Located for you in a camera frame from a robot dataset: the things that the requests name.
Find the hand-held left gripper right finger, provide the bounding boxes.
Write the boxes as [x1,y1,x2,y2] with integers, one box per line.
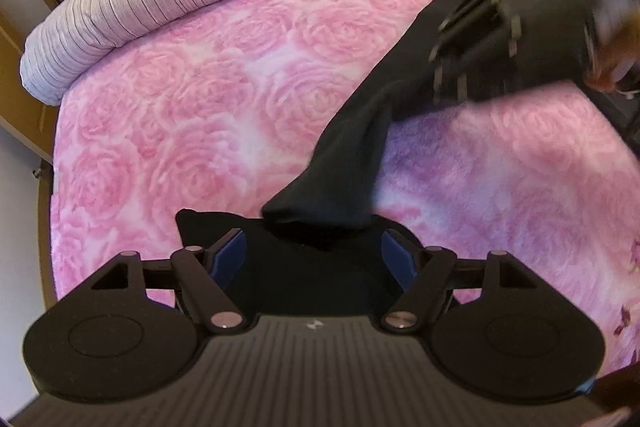
[380,229,543,333]

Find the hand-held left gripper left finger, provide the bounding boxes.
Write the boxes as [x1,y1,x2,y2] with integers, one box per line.
[90,228,248,333]

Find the black pants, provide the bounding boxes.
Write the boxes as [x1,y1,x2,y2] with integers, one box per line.
[175,0,596,323]

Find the person's right hand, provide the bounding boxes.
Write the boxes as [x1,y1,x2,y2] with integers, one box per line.
[582,41,640,94]

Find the pink rose bedsheet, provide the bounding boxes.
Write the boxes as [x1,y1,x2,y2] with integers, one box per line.
[47,0,640,408]

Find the wooden bed frame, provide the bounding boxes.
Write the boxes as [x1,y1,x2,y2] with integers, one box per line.
[31,157,58,308]

